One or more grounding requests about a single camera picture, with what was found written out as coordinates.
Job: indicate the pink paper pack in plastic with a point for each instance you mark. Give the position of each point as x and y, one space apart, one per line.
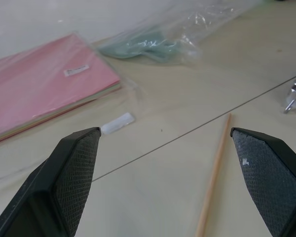
43 86

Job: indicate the small white plastic piece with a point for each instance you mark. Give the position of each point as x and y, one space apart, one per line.
118 123

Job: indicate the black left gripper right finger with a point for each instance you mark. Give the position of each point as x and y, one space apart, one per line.
269 177

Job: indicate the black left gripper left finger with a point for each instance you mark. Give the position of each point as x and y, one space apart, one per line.
64 177

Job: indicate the clear bag with green items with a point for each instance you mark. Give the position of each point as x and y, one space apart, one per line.
150 47

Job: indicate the wooden chopstick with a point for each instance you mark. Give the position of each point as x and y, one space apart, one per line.
213 177

